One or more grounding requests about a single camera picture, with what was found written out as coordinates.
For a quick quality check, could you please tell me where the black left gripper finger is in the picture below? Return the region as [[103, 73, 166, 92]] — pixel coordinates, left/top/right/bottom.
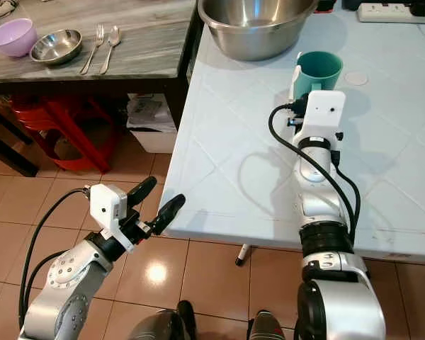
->
[[126, 176, 158, 208], [150, 193, 186, 237]]

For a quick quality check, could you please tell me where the teal plastic cup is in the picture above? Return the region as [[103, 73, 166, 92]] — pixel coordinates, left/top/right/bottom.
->
[[289, 50, 344, 103]]

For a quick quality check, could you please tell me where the white plastic bin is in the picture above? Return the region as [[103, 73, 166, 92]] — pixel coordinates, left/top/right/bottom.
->
[[126, 93, 178, 154]]

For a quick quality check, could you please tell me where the white round disc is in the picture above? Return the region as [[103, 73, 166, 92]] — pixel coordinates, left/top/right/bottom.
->
[[344, 71, 369, 86]]

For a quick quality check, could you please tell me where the light blue tiled table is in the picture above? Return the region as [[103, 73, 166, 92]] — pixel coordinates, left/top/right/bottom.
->
[[159, 0, 425, 268]]

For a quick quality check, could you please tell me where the large steel mixing bowl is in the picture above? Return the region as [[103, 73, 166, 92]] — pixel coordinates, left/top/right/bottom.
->
[[198, 0, 319, 62]]

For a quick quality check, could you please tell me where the red plastic stool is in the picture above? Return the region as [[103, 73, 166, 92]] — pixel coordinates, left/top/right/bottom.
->
[[4, 96, 121, 174]]

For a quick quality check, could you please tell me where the dark marble top table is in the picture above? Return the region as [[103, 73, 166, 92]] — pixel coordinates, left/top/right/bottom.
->
[[0, 0, 203, 178]]

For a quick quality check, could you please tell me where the white power strip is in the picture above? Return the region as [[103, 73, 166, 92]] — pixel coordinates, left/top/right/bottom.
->
[[357, 3, 419, 24]]

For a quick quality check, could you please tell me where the steel fork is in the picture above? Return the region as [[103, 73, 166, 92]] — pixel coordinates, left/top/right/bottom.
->
[[79, 25, 106, 76]]

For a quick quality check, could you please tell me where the robot right leg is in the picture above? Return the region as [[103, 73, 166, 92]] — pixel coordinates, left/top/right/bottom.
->
[[246, 310, 288, 340]]

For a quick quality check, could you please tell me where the pink plastic bowl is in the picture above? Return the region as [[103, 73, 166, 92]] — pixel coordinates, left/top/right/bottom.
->
[[0, 18, 38, 58]]

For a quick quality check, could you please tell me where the steel spoon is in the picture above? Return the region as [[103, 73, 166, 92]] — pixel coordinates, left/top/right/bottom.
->
[[99, 26, 122, 76]]

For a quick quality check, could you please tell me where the small steel bowl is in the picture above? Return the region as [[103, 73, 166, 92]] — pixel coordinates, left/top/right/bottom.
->
[[30, 29, 84, 67]]

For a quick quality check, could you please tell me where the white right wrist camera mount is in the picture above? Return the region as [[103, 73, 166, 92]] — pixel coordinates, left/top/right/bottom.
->
[[300, 90, 346, 146]]

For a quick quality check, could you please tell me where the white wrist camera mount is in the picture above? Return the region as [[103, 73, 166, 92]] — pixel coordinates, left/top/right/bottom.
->
[[89, 183, 128, 245], [300, 90, 346, 146]]

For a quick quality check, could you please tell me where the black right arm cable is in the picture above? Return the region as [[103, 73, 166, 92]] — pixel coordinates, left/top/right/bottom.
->
[[268, 101, 362, 245]]

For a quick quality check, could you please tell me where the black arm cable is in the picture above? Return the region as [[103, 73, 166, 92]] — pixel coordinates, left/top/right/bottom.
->
[[18, 187, 94, 330], [268, 101, 362, 245]]

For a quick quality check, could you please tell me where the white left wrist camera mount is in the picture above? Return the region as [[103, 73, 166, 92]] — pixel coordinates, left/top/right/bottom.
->
[[89, 183, 128, 245]]

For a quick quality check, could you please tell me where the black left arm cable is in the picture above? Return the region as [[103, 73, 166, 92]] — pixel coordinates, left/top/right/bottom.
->
[[18, 187, 94, 330]]

